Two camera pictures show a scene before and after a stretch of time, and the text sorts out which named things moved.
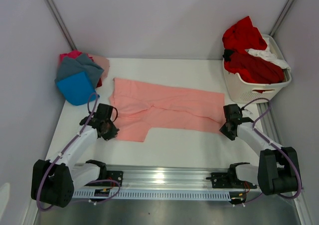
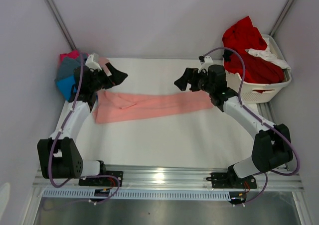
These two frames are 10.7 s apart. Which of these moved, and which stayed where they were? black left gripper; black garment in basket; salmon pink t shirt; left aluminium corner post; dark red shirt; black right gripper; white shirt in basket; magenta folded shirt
Moved: black left gripper; black right gripper; salmon pink t shirt
Stayed: white shirt in basket; black garment in basket; magenta folded shirt; left aluminium corner post; dark red shirt
